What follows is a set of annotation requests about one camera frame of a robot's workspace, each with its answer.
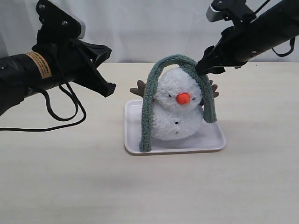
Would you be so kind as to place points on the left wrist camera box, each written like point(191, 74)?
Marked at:
point(58, 22)

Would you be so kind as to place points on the white plush snowman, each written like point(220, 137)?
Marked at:
point(177, 106)

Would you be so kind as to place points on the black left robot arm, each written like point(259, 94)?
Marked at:
point(21, 76)

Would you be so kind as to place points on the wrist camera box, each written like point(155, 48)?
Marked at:
point(58, 22)
point(229, 10)

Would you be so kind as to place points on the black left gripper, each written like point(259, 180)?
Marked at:
point(71, 59)

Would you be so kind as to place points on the white rectangular tray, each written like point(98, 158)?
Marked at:
point(209, 139)

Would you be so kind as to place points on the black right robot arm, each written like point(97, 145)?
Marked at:
point(275, 26)

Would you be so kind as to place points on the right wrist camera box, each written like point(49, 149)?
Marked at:
point(229, 10)

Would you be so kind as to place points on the green knitted scarf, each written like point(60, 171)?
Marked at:
point(148, 89)

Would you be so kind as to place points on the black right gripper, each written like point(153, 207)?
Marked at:
point(234, 49)

